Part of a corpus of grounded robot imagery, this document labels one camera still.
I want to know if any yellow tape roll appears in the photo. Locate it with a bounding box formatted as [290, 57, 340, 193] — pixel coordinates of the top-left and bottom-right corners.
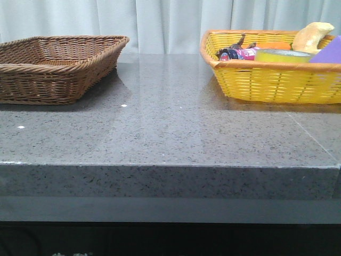
[254, 49, 314, 63]

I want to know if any yellow woven basket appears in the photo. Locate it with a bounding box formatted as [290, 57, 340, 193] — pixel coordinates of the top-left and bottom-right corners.
[200, 30, 340, 104]

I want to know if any white curtain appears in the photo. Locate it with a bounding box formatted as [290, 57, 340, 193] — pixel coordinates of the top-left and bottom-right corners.
[1, 1, 340, 54]

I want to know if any brown wicker basket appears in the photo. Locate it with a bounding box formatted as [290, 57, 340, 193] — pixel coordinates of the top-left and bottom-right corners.
[1, 35, 129, 105]

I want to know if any orange carrot toy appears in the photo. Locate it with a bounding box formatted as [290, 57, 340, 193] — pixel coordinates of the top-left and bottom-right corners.
[256, 42, 291, 50]

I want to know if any beige bread loaf toy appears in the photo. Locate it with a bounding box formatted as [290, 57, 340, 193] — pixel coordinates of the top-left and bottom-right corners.
[292, 22, 335, 54]

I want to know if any purple foam block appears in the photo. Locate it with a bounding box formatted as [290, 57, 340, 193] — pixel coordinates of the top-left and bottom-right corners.
[309, 36, 340, 64]

